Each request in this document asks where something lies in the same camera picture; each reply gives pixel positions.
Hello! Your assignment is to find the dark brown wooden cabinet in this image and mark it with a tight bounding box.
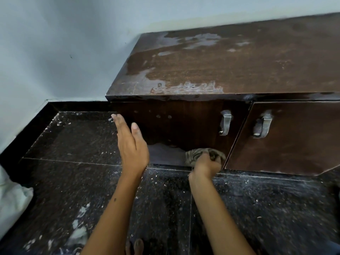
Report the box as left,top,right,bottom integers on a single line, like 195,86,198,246
105,13,340,176

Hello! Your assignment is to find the grey striped cleaning cloth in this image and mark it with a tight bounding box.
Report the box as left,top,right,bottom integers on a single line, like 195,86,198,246
185,148,227,168

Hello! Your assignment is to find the person's right hand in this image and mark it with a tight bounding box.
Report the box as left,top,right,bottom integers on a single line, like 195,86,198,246
188,152,222,183

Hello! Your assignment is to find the person's left hand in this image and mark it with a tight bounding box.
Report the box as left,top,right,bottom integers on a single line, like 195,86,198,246
111,114,150,180

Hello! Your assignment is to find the silver metal door handle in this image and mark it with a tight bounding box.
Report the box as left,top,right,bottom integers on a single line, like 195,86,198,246
253,114,273,138
219,110,232,136

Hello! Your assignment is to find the person's bare foot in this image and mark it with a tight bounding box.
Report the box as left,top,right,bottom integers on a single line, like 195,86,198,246
125,238,145,255

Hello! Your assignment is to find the person's left forearm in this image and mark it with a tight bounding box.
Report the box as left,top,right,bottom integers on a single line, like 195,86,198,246
80,171,144,255

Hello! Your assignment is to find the white fabric sheet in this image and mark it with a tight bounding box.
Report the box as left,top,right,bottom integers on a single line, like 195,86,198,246
0,164,34,240

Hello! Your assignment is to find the person's right forearm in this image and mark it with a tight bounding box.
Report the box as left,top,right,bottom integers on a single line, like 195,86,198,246
188,174,257,255

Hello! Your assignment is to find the brown cabinet door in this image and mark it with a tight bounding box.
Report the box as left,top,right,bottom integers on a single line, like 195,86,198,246
224,101,340,176
111,100,252,168

